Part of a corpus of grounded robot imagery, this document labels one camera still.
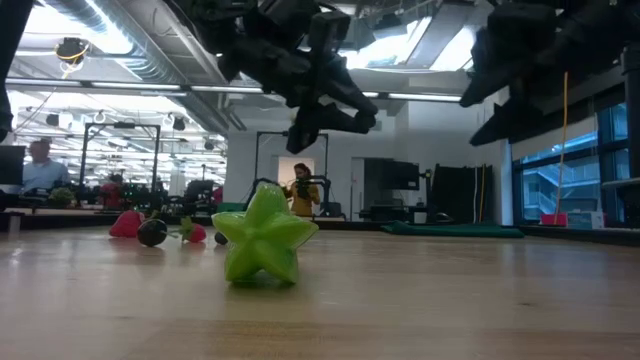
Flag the black background monitor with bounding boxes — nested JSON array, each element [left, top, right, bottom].
[[0, 144, 27, 187]]

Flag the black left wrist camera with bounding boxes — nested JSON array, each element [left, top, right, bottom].
[[308, 10, 352, 56]]

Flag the white teal box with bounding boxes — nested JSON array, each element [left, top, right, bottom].
[[567, 210, 605, 231]]

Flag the red strawberry toy green leaves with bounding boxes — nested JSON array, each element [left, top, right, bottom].
[[169, 215, 208, 245]]

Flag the red plastic bin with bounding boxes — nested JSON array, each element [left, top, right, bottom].
[[539, 212, 569, 228]]

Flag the green folded cloth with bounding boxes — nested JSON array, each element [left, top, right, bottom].
[[381, 219, 526, 240]]

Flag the black standing desk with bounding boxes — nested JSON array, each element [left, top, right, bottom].
[[358, 202, 432, 224]]

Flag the black partition panel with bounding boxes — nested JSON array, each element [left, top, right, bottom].
[[429, 163, 495, 225]]

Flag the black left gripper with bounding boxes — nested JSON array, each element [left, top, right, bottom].
[[215, 29, 380, 155]]

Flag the green background plant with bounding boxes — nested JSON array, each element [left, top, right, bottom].
[[48, 186, 77, 209]]

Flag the black gantry frame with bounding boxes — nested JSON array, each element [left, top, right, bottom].
[[253, 130, 331, 217], [78, 121, 162, 204]]

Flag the person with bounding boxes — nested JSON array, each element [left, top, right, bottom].
[[283, 162, 322, 218], [21, 139, 72, 195], [99, 173, 126, 211]]

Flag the pink strawberry toy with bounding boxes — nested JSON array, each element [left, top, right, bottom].
[[108, 209, 147, 239]]

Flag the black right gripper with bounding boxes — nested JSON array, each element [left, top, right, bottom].
[[459, 0, 591, 148]]

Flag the ceiling cable reel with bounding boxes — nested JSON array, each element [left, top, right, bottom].
[[53, 36, 92, 67]]

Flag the black desk monitor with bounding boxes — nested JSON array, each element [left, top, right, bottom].
[[382, 159, 422, 192]]

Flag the yellow hanging cable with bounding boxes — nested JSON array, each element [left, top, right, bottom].
[[553, 71, 570, 226]]

